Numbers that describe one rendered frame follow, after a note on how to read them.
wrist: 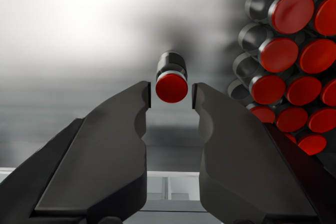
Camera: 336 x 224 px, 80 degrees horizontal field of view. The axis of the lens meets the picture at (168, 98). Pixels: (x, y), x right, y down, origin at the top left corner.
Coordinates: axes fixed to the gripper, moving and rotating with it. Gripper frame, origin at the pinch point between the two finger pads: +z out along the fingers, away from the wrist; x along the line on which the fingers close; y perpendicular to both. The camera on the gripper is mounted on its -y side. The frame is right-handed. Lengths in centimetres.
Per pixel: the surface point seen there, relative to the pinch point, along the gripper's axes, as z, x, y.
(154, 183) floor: 93, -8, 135
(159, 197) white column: 89, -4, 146
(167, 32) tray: 5.2, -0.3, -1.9
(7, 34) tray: 5.2, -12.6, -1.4
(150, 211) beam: 44, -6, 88
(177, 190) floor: 93, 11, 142
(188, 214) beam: 43, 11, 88
